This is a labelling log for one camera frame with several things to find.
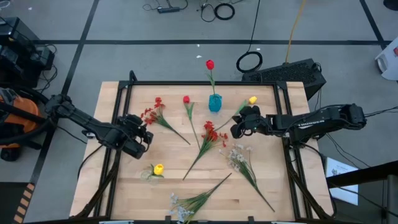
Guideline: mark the white plastic device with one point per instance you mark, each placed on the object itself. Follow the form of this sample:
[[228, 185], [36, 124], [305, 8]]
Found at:
[[388, 62]]

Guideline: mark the yellow artificial tulip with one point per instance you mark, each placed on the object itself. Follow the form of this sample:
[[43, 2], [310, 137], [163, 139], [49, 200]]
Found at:
[[158, 169], [252, 99]]

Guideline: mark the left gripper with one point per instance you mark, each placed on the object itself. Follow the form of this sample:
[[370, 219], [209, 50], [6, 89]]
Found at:
[[136, 146]]

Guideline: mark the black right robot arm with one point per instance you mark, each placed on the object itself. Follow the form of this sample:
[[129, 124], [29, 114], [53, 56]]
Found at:
[[311, 123]]

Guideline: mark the clear glass vase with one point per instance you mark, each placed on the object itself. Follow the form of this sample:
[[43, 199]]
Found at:
[[145, 176]]

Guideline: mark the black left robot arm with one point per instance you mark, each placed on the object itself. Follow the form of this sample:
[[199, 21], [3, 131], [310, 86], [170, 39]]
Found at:
[[90, 124]]

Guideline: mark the blue glass vase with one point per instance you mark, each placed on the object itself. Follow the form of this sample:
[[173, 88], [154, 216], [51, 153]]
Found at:
[[215, 104]]

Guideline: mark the white paper sheet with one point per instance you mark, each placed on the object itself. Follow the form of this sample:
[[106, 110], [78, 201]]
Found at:
[[345, 194]]

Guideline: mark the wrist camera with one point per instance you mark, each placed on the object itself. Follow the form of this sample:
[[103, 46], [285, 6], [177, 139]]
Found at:
[[250, 110], [132, 122]]

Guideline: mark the red artificial tulip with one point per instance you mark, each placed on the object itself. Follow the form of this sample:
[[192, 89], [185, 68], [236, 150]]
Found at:
[[186, 99], [210, 64]]

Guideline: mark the black computer tower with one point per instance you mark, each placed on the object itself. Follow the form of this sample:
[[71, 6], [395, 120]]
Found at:
[[15, 34]]

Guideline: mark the black power strip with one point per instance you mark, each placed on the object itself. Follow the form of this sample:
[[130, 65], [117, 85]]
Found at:
[[168, 10]]

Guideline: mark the black aluminium table frame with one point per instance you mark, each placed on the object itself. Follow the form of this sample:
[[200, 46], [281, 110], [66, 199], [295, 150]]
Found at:
[[255, 83]]

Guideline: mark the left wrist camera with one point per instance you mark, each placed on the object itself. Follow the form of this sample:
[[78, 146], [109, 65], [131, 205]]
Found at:
[[132, 122]]

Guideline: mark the black power box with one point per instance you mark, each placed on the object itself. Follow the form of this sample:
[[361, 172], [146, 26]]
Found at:
[[43, 57]]

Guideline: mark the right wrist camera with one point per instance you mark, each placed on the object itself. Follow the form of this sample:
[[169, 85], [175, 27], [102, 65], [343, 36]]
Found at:
[[250, 110]]

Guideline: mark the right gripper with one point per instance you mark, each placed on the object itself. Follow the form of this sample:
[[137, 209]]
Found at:
[[258, 124]]

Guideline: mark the white blossom spray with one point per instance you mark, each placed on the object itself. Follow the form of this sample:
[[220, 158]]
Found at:
[[245, 169], [199, 199]]

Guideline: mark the black round base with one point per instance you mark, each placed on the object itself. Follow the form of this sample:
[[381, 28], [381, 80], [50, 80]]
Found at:
[[391, 3]]

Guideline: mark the red blossom spray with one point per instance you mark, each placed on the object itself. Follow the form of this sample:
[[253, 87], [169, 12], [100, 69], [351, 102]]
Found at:
[[151, 117], [211, 135]]

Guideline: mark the black metal bar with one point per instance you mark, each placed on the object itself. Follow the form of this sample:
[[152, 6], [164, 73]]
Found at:
[[367, 174]]

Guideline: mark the black hazard striped mat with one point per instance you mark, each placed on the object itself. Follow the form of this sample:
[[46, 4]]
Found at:
[[9, 202]]

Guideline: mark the gray metal post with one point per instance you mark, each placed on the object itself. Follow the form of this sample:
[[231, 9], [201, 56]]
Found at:
[[392, 202]]

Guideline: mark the black computer case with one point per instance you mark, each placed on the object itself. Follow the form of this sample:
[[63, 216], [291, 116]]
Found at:
[[289, 74]]

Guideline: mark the orange vacuum cleaner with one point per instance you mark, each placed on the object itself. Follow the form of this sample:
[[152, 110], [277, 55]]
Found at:
[[21, 124]]

